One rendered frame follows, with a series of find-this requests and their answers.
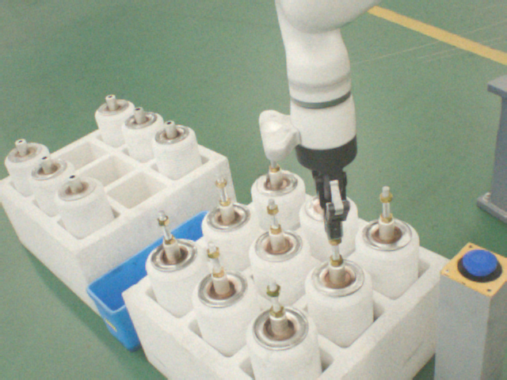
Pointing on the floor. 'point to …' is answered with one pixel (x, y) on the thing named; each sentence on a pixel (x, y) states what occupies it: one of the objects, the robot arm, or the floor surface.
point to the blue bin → (192, 227)
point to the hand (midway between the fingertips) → (333, 223)
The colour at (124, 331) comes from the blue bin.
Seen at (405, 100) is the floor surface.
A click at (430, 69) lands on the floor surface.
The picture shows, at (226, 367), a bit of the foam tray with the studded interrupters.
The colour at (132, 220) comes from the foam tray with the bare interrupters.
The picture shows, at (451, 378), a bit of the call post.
